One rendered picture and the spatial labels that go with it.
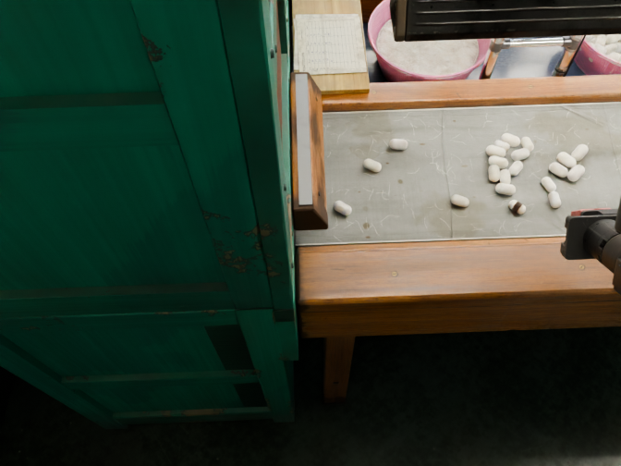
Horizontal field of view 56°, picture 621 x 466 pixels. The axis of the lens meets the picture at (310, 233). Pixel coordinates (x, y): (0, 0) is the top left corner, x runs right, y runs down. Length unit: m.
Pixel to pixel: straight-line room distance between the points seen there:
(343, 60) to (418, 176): 0.29
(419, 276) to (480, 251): 0.12
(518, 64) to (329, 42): 0.44
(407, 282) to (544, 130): 0.45
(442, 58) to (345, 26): 0.22
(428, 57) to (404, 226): 0.43
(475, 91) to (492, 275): 0.41
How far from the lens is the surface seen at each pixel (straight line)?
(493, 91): 1.26
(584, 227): 0.92
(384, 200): 1.10
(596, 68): 1.45
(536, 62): 1.48
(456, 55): 1.36
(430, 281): 1.00
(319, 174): 1.01
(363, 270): 1.00
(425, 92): 1.23
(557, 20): 0.96
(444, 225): 1.09
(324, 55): 1.26
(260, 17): 0.43
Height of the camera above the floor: 1.66
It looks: 61 degrees down
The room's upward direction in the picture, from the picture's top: 2 degrees counter-clockwise
